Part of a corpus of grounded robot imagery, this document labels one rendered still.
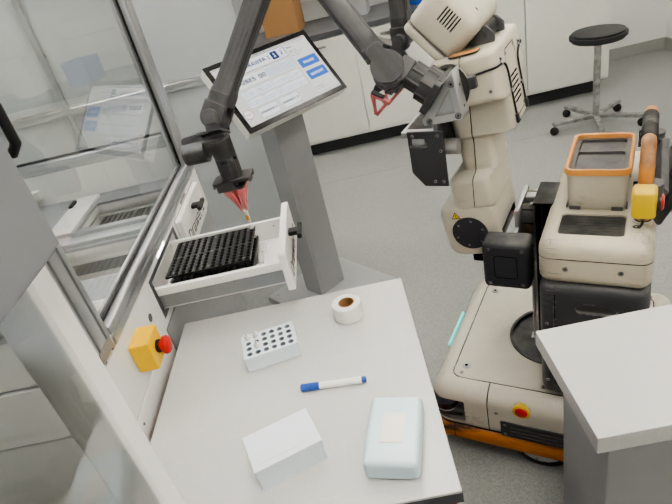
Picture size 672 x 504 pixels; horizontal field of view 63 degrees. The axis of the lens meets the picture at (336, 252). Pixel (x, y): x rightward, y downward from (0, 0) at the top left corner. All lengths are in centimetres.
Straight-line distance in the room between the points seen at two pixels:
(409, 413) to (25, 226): 71
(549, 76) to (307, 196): 266
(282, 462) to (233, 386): 29
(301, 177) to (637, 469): 172
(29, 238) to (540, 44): 424
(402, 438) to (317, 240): 168
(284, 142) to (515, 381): 130
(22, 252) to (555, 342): 97
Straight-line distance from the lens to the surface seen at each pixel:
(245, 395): 122
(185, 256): 151
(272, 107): 220
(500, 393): 176
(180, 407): 127
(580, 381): 113
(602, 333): 123
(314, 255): 257
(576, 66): 471
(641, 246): 140
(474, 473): 193
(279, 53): 238
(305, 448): 101
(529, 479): 192
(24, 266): 53
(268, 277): 136
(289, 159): 237
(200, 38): 295
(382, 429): 101
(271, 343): 126
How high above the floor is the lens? 157
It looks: 31 degrees down
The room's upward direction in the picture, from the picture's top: 14 degrees counter-clockwise
